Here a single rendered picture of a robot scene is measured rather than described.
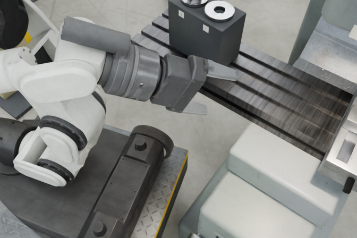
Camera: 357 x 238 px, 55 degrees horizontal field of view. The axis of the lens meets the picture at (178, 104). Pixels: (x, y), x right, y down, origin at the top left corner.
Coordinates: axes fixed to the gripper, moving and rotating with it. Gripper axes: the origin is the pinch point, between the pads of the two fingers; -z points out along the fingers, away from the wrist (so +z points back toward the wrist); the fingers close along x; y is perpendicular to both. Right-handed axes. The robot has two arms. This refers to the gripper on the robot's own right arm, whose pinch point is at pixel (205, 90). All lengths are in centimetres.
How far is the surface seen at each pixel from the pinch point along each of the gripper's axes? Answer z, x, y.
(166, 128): -53, -121, 82
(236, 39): -27, -16, 42
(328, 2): -24.4, 15.5, 18.9
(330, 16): -26.1, 13.7, 17.4
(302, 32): -63, -16, 62
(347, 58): -68, -8, 40
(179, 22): -10, -21, 49
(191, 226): -51, -101, 14
